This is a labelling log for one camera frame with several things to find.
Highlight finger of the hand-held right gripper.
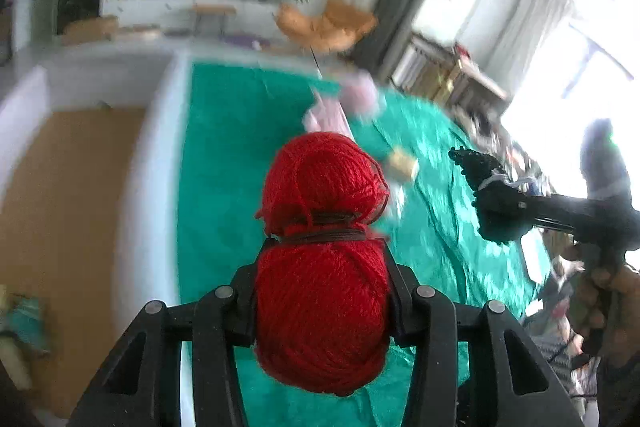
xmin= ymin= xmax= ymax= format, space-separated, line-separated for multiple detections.
xmin=448 ymin=147 xmax=506 ymax=190

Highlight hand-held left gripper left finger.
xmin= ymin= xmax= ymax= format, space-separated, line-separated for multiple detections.
xmin=67 ymin=263 xmax=261 ymax=427

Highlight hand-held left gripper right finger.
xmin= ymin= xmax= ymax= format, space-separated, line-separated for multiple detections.
xmin=382 ymin=239 xmax=586 ymax=427

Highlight red yarn ball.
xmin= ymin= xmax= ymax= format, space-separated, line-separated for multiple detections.
xmin=254 ymin=132 xmax=392 ymax=398

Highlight person's right hand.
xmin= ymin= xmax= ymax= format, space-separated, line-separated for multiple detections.
xmin=569 ymin=251 xmax=640 ymax=367

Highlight beige yarn packet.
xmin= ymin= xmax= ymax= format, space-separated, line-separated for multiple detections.
xmin=387 ymin=146 xmax=419 ymax=182

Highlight wooden shelf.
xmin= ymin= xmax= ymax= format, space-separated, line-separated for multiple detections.
xmin=390 ymin=32 xmax=512 ymax=108

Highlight green blanket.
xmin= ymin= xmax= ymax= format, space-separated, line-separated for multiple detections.
xmin=177 ymin=59 xmax=543 ymax=427

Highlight white curtain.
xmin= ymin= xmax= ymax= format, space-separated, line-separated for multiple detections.
xmin=487 ymin=0 xmax=574 ymax=84

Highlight light pink yarn packet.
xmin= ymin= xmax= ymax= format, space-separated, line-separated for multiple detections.
xmin=302 ymin=92 xmax=355 ymax=138

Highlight orange chair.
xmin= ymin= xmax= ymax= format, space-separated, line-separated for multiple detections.
xmin=274 ymin=0 xmax=379 ymax=56

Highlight teal cloth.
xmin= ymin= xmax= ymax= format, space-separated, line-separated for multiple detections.
xmin=0 ymin=287 xmax=52 ymax=389

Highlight small wooden table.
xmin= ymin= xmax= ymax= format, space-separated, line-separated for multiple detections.
xmin=192 ymin=3 xmax=236 ymax=36

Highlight white television cabinet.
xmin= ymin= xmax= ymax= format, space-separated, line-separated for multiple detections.
xmin=102 ymin=0 xmax=301 ymax=38

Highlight cardboard box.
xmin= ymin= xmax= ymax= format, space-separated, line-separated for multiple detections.
xmin=62 ymin=16 xmax=119 ymax=46

